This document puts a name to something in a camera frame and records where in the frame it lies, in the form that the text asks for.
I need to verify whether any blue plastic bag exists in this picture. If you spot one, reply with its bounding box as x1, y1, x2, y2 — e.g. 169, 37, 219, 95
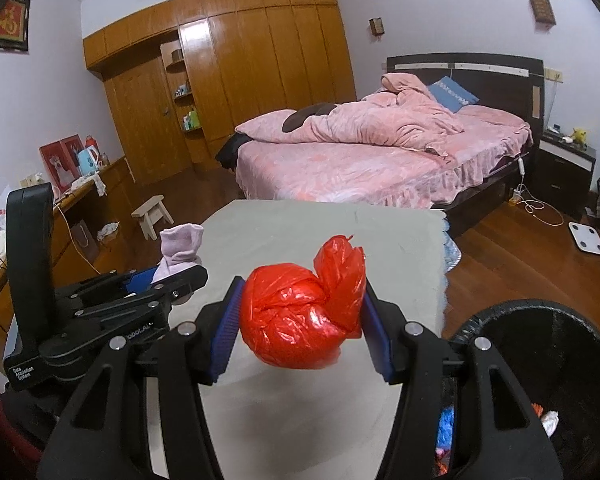
436, 405, 455, 452

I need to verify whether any pink small sock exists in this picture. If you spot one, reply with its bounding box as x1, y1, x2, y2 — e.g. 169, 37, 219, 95
152, 223, 204, 283

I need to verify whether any red plastic bag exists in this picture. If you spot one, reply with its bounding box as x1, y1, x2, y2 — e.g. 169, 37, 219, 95
239, 235, 366, 370

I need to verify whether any black trash bin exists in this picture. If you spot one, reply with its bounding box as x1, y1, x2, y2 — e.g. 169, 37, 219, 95
450, 299, 600, 479

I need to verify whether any white crumpled tissue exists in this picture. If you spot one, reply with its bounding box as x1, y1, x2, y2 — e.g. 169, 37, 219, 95
540, 411, 559, 437

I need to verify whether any wooden side desk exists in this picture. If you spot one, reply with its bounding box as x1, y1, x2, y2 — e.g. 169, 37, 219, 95
0, 158, 140, 367

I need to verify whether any white small stool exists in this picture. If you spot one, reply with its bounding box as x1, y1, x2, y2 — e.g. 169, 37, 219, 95
131, 195, 174, 240

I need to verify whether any blue white kettle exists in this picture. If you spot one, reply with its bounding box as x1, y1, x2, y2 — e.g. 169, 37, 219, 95
78, 146, 102, 176

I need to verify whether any light blue knitted cloth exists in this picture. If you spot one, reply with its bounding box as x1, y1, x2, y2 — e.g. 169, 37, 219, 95
443, 221, 462, 273

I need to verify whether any wooden wardrobe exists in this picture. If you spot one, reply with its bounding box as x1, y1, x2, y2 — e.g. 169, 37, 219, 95
83, 0, 355, 184

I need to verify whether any white bathroom scale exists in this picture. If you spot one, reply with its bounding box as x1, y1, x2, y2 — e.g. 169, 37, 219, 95
568, 222, 600, 256

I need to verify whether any black white nightstand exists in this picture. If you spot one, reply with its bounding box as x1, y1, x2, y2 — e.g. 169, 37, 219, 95
529, 131, 596, 221

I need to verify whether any dark wooden bed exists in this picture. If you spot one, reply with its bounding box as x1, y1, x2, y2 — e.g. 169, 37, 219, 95
216, 52, 545, 234

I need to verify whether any yellow plush toy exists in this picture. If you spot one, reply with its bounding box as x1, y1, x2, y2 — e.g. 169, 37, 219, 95
571, 128, 588, 146

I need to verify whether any pink quilt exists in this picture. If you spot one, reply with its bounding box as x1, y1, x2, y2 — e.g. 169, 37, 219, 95
235, 73, 464, 156

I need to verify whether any blue pillow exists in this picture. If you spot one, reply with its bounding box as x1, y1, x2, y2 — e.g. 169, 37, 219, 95
428, 76, 479, 113

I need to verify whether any red photo frame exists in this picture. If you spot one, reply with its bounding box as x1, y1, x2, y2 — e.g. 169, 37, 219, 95
38, 134, 83, 194

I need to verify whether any white charger cable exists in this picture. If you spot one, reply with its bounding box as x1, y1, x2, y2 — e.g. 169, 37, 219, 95
508, 156, 566, 228

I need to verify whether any framed red wall picture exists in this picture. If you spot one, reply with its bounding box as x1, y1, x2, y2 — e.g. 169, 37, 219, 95
0, 0, 31, 53

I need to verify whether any brown wall lamp left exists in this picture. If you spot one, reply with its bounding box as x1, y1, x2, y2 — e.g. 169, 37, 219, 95
368, 18, 385, 38

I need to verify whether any brown wall lamp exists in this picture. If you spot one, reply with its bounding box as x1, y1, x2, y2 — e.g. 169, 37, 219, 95
368, 18, 385, 38
529, 0, 556, 26

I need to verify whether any brown wall lamp right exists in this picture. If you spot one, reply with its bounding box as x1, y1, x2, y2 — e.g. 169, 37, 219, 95
529, 0, 556, 26

